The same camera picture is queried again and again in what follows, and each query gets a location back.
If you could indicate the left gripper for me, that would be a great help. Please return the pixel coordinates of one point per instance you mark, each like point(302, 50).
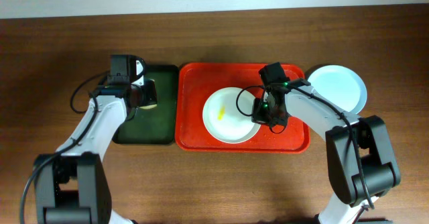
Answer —
point(147, 94)

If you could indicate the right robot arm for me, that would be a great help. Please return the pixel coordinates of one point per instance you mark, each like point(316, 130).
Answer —
point(362, 166)

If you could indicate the white plate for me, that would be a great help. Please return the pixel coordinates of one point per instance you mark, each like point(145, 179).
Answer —
point(225, 115)

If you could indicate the light blue plate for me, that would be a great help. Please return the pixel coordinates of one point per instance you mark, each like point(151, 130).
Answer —
point(341, 86)

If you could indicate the green and yellow sponge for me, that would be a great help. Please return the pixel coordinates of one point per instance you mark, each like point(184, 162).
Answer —
point(148, 107)

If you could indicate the dark green rectangular tray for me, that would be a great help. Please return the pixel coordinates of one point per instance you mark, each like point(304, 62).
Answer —
point(154, 126)

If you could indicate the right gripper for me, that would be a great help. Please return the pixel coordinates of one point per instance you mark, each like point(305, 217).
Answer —
point(257, 118)

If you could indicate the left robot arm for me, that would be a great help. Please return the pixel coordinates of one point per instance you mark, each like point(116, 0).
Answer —
point(70, 184)

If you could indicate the red plastic tray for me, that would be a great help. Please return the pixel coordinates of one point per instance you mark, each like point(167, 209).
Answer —
point(198, 81)

